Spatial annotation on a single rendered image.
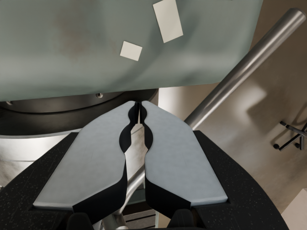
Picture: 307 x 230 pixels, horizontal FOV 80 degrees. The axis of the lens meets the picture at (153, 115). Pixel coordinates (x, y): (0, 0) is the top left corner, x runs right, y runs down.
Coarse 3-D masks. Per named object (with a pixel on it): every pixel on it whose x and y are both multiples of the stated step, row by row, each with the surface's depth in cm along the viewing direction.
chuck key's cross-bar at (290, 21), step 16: (288, 16) 11; (304, 16) 11; (272, 32) 12; (288, 32) 11; (256, 48) 12; (272, 48) 12; (240, 64) 13; (256, 64) 12; (224, 80) 13; (240, 80) 13; (208, 96) 14; (224, 96) 14; (192, 112) 15; (208, 112) 14; (192, 128) 15; (144, 176) 18; (128, 192) 19
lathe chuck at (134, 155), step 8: (136, 136) 27; (136, 144) 27; (144, 144) 30; (128, 152) 27; (136, 152) 28; (144, 152) 30; (0, 160) 21; (8, 160) 21; (16, 160) 21; (32, 160) 21; (128, 160) 27; (136, 160) 29; (0, 168) 22; (8, 168) 22; (16, 168) 22; (24, 168) 22; (128, 168) 28; (136, 168) 30; (0, 176) 23; (8, 176) 23; (128, 176) 29; (0, 184) 25
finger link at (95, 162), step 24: (96, 120) 10; (120, 120) 10; (72, 144) 8; (96, 144) 8; (120, 144) 9; (72, 168) 7; (96, 168) 7; (120, 168) 7; (48, 192) 6; (72, 192) 6; (96, 192) 6; (120, 192) 7; (96, 216) 7
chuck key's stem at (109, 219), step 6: (108, 216) 19; (114, 216) 19; (120, 216) 19; (102, 222) 20; (108, 222) 19; (114, 222) 19; (120, 222) 19; (108, 228) 18; (114, 228) 18; (120, 228) 18; (126, 228) 19
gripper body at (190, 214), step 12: (72, 216) 5; (84, 216) 5; (180, 216) 5; (192, 216) 5; (72, 228) 5; (84, 228) 5; (156, 228) 5; (168, 228) 5; (180, 228) 5; (192, 228) 5; (204, 228) 5
